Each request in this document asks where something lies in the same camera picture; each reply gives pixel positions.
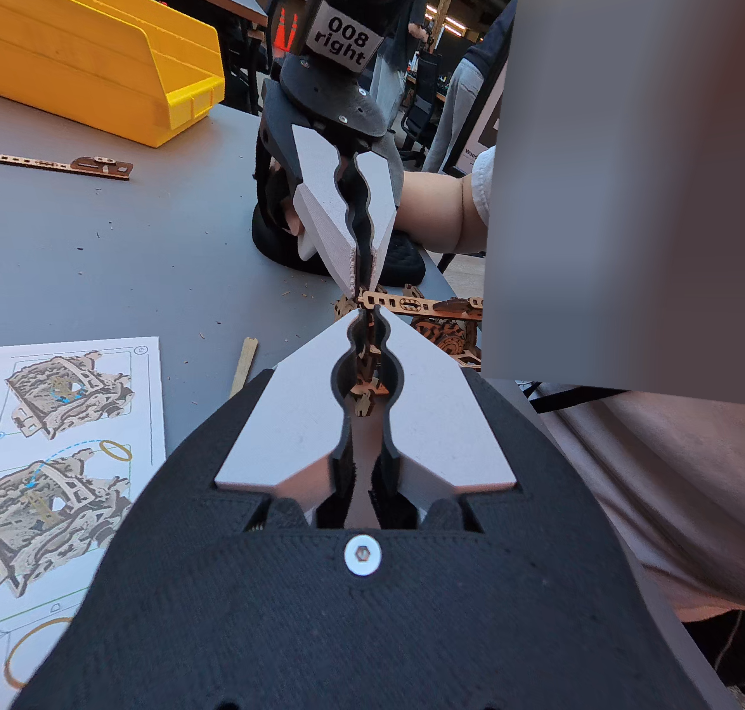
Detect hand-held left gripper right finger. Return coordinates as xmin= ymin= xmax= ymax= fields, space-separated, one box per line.
xmin=371 ymin=307 xmax=519 ymax=529

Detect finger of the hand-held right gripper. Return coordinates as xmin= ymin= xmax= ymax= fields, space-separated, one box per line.
xmin=354 ymin=151 xmax=399 ymax=293
xmin=291 ymin=124 xmax=366 ymax=302

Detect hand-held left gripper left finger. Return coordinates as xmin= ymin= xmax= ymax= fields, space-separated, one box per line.
xmin=213 ymin=308 xmax=359 ymax=527

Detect wooden mechanical model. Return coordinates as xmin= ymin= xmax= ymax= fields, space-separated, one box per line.
xmin=334 ymin=282 xmax=484 ymax=420

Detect person's right forearm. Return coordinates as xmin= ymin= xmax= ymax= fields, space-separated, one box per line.
xmin=397 ymin=171 xmax=487 ymax=255

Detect grey desk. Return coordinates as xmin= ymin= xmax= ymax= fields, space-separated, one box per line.
xmin=0 ymin=96 xmax=741 ymax=710

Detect small wooden stick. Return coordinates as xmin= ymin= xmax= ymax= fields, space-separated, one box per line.
xmin=229 ymin=337 xmax=259 ymax=400

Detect black office chair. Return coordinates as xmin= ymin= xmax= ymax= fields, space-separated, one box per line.
xmin=400 ymin=54 xmax=440 ymax=153

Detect white sign board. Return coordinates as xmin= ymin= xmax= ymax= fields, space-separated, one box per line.
xmin=454 ymin=73 xmax=508 ymax=177

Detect instruction booklet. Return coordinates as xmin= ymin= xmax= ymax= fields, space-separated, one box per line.
xmin=0 ymin=336 xmax=167 ymax=690

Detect person's white shirt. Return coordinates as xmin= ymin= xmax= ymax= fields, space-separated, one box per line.
xmin=470 ymin=145 xmax=745 ymax=625

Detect yellow plastic bin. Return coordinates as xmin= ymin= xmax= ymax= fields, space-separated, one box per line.
xmin=0 ymin=0 xmax=226 ymax=150

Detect wooden parts strip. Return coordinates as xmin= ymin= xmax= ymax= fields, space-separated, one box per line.
xmin=0 ymin=154 xmax=134 ymax=182

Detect person's dark pants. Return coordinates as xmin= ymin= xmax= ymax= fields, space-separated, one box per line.
xmin=678 ymin=602 xmax=745 ymax=684

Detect black strap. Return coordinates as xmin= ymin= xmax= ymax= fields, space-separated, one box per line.
xmin=523 ymin=380 xmax=628 ymax=415

